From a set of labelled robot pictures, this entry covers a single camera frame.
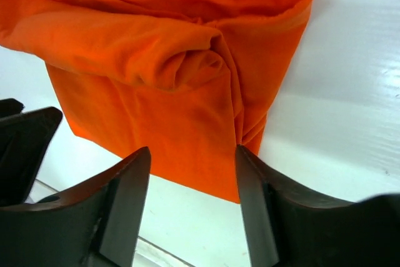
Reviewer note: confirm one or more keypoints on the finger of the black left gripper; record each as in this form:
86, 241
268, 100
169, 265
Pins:
25, 138
10, 107

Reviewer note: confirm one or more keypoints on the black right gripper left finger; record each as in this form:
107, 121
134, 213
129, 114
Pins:
94, 223

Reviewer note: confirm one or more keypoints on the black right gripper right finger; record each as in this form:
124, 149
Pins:
289, 224

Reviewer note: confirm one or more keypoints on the orange t shirt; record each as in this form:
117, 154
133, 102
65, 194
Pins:
189, 79

